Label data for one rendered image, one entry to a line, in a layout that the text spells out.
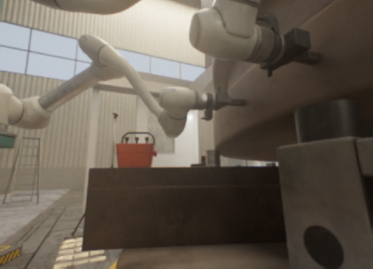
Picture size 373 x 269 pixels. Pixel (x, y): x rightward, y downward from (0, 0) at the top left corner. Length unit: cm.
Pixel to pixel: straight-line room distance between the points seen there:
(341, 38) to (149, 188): 95
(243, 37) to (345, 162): 38
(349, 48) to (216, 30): 36
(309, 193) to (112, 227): 103
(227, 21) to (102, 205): 98
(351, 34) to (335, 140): 52
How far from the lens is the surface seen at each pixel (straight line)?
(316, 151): 26
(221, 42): 54
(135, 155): 117
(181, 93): 93
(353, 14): 77
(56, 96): 150
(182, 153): 455
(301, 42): 65
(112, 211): 119
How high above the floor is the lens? 64
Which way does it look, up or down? 12 degrees up
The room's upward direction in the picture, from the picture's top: 1 degrees counter-clockwise
